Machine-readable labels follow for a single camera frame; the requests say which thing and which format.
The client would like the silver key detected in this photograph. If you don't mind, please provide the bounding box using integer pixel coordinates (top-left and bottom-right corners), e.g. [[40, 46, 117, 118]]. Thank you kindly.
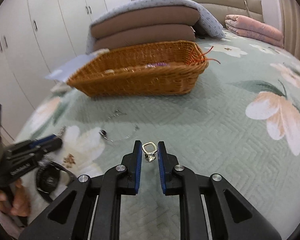
[[56, 126, 66, 138]]

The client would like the gold ring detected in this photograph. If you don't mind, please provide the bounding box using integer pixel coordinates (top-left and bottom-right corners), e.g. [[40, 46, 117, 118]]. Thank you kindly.
[[141, 141, 158, 163]]

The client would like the person's left hand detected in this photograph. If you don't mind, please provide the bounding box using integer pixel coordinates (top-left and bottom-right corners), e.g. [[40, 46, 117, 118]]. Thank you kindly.
[[0, 178, 31, 217]]

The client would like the black round case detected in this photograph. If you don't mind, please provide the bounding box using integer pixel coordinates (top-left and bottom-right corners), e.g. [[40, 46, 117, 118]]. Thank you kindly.
[[36, 161, 76, 204]]

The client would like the green floral bedspread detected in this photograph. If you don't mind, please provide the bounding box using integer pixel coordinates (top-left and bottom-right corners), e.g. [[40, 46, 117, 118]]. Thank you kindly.
[[17, 32, 300, 239]]

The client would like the blue-grey book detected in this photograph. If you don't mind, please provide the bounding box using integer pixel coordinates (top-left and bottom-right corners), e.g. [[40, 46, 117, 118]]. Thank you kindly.
[[45, 49, 109, 82]]

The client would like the white wardrobe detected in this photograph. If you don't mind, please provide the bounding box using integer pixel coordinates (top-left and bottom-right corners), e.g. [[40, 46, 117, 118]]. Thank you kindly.
[[0, 0, 107, 142]]

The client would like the brown wicker basket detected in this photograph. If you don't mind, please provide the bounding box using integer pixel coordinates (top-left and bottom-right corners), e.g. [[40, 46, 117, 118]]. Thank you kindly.
[[66, 41, 209, 98]]

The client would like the blue patterned blanket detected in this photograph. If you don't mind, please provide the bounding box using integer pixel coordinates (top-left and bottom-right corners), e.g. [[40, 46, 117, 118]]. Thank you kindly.
[[85, 0, 225, 54]]

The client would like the pink folded blanket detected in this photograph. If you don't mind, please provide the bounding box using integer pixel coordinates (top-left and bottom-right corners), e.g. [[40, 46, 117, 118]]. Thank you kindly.
[[225, 15, 284, 48]]

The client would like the brown folded duvet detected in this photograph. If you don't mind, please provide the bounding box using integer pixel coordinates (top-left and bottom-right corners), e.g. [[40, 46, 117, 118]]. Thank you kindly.
[[90, 6, 200, 51]]

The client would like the beige curtain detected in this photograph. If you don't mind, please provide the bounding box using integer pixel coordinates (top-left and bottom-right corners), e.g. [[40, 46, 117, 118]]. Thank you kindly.
[[279, 0, 300, 60]]

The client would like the red cord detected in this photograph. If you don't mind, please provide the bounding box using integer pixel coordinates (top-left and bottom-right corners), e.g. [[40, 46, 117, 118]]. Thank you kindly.
[[187, 45, 221, 66]]

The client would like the purple spiral hair tie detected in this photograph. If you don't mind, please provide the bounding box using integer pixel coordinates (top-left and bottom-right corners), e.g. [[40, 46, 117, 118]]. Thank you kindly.
[[146, 62, 171, 68]]

